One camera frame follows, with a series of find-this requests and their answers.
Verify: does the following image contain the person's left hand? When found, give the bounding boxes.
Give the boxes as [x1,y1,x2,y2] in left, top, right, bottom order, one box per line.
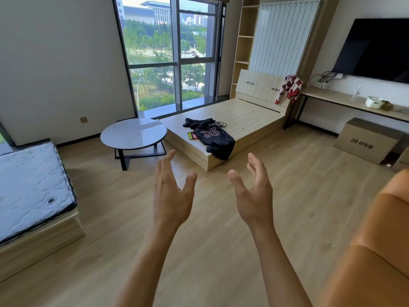
[153,150,198,232]

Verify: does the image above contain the person's right hand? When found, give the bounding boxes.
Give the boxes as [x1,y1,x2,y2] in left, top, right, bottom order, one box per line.
[228,153,274,234]

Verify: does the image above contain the person's right forearm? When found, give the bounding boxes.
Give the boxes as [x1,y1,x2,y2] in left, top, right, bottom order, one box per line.
[249,220,314,307]

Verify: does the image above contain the person's left forearm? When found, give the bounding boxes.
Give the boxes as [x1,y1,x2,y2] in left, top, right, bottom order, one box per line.
[110,217,183,307]

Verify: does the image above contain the black jersey shirt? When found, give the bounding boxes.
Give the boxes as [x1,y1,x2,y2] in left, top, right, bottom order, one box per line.
[183,118,236,161]

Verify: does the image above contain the round grey coffee table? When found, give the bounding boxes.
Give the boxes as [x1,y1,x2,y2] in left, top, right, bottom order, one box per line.
[100,118,168,171]

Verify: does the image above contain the red white checkered cloth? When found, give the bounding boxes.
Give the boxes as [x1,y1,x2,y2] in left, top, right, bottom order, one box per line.
[275,75,304,105]

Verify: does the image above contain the large glass window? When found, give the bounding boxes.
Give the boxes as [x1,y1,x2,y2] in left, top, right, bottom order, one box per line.
[112,0,226,119]

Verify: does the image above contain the large cardboard box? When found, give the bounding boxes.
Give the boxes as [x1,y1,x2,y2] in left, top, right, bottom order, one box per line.
[333,117,404,165]

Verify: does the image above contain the wooden shelf unit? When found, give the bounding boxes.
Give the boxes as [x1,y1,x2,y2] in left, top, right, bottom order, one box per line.
[230,0,261,99]

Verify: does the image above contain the orange leather sofa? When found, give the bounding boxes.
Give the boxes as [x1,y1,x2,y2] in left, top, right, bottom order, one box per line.
[316,169,409,307]

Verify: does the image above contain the wooden bed base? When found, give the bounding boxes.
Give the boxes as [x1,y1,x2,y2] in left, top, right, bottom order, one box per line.
[0,208,86,282]

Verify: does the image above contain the white quilted mattress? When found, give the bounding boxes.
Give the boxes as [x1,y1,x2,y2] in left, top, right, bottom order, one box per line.
[0,142,78,246]

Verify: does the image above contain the black flat television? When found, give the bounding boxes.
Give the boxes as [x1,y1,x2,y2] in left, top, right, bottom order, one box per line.
[332,18,409,84]

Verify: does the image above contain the wooden bed frame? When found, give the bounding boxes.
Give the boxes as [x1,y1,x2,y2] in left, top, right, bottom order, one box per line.
[159,69,296,172]

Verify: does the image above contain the black cables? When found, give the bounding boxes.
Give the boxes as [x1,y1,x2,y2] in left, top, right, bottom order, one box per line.
[309,71,339,90]

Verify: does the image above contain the wooden wall desk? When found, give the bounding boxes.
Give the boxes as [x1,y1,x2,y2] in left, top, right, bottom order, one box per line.
[284,86,409,130]

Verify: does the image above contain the white wall radiator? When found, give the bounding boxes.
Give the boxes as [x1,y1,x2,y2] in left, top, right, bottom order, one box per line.
[248,0,321,78]

